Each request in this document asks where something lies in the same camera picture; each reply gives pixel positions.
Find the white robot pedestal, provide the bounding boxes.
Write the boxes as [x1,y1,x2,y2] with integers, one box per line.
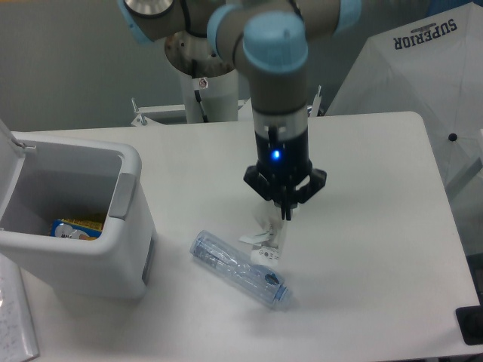
[164,32,250,124]

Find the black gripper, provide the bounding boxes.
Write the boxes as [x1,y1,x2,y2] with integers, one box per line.
[243,130,328,221]

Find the white umbrella with text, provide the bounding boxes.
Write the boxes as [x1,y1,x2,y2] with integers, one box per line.
[327,2,482,198]

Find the blue yellow snack package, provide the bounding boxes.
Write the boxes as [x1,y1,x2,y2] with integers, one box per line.
[48,218,104,241]

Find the white trash can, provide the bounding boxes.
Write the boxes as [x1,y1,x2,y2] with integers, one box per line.
[1,126,155,299]

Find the clear plastic bottle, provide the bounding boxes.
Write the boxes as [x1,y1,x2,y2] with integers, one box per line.
[189,230,292,310]

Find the white metal base bracket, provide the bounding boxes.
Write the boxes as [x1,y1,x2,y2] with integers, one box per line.
[131,85,327,127]

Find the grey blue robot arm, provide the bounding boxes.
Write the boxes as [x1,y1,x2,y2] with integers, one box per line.
[118,1,362,220]

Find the black device at edge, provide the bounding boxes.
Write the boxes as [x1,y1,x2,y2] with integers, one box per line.
[456,305,482,345]

